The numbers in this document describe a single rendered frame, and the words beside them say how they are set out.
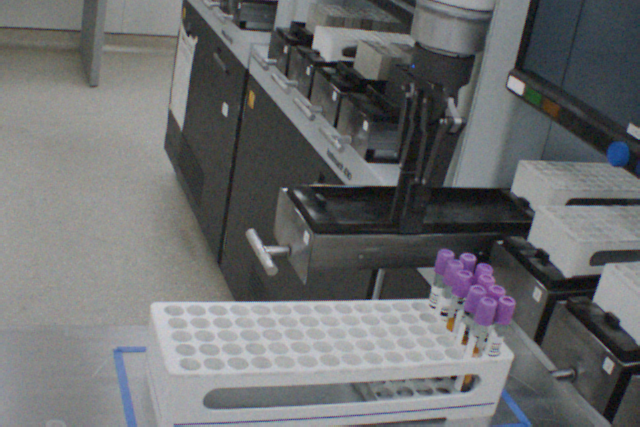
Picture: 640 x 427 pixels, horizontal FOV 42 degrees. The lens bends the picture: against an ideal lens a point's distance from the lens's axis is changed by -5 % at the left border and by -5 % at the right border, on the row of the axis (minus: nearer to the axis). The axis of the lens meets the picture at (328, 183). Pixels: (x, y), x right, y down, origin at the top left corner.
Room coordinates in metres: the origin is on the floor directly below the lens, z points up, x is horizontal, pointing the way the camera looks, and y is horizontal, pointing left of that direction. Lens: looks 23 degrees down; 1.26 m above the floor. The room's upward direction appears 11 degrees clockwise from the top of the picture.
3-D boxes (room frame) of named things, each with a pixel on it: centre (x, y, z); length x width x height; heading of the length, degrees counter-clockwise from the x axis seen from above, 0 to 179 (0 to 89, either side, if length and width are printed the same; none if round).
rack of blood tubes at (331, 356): (0.61, -0.03, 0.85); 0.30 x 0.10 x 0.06; 112
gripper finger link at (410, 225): (1.00, -0.11, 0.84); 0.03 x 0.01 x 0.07; 115
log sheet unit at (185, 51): (2.68, 0.55, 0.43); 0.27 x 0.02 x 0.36; 25
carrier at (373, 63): (1.64, -0.04, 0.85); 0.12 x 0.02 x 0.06; 25
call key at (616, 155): (0.94, -0.33, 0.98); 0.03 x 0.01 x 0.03; 25
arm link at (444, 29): (1.01, -0.11, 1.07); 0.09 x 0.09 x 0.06
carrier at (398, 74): (1.50, -0.10, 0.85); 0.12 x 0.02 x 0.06; 25
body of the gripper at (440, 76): (1.01, -0.11, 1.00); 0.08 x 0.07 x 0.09; 25
